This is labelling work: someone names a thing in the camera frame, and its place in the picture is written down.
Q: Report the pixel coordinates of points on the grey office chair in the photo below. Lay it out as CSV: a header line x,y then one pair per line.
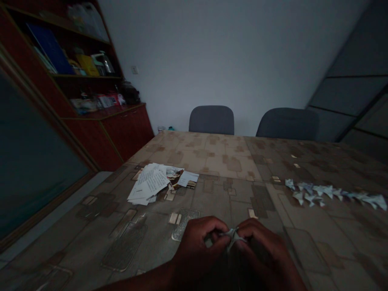
x,y
286,122
211,119

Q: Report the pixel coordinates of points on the red wooden shelf cabinet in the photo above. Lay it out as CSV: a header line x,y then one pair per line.
x,y
78,78

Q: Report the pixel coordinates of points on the person's right hand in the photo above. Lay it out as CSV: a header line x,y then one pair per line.
x,y
266,245

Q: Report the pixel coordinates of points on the pile of paper sheets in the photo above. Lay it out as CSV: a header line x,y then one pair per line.
x,y
160,183

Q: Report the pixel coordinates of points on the paper piece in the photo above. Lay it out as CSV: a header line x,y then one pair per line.
x,y
232,239

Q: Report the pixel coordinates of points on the person's left hand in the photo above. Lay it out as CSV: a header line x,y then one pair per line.
x,y
197,242

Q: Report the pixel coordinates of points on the patterned brown tablecloth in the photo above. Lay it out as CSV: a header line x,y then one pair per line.
x,y
230,194

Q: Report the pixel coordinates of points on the wall socket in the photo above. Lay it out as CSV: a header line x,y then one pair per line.
x,y
135,70

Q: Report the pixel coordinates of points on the glass sliding door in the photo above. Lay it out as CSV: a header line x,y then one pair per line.
x,y
33,157

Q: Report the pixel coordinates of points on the grey panelled door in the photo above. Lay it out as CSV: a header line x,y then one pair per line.
x,y
354,88

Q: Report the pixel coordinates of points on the row of folded paper figures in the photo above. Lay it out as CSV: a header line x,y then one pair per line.
x,y
333,194

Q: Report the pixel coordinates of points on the person's left fingers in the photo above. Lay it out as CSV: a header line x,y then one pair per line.
x,y
216,229

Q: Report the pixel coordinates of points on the person's right fingers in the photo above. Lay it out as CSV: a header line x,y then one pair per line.
x,y
247,232

